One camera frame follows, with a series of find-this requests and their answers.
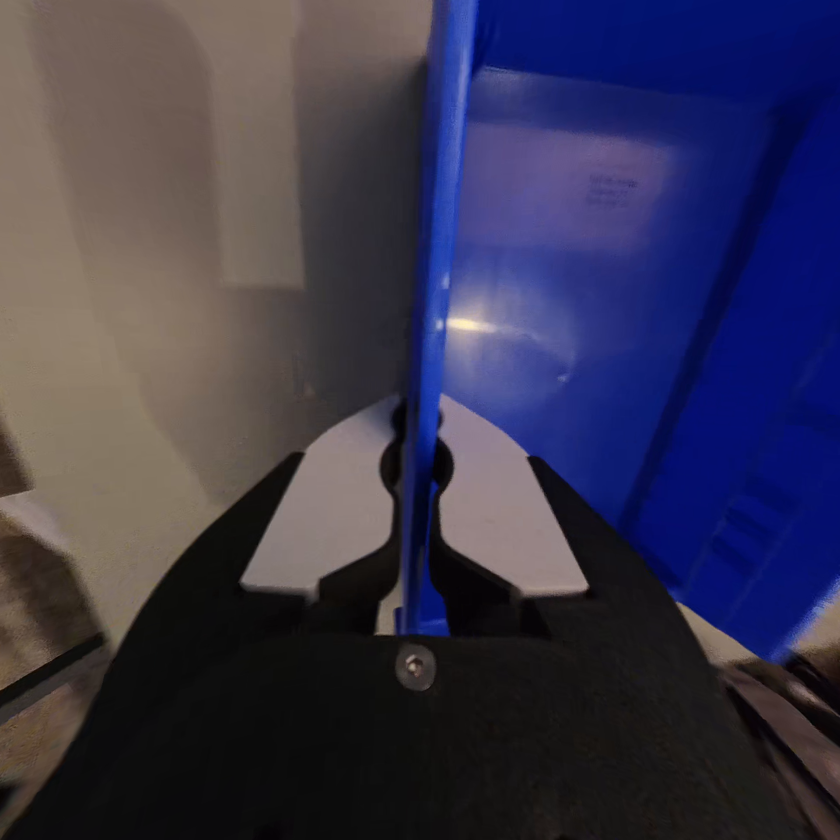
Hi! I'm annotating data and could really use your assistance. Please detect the blue plastic bin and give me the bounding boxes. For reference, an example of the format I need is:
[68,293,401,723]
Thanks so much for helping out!
[384,0,840,664]

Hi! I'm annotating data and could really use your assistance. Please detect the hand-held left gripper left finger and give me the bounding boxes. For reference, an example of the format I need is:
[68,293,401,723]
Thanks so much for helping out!
[239,394,411,605]

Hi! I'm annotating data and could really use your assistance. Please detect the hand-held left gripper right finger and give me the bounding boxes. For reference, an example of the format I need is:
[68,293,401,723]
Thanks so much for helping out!
[430,394,590,614]

